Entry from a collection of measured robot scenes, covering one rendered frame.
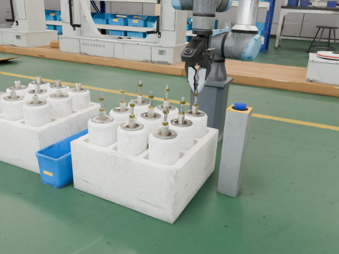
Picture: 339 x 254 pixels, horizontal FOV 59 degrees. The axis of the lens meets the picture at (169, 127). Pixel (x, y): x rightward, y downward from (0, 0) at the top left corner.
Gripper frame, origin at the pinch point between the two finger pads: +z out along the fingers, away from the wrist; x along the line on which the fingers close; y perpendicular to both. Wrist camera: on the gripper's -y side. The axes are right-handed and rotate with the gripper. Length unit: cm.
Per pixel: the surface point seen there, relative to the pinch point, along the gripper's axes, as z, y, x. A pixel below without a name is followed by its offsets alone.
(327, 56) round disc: 5, 195, -49
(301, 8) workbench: -37, 515, -8
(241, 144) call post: 14.0, -7.9, -19.7
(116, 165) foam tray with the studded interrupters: 19.7, -30.2, 13.6
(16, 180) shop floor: 34, -35, 54
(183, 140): 13.5, -15.1, -2.2
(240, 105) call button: 1.4, -5.7, -17.3
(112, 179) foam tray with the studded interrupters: 25.3, -30.1, 15.5
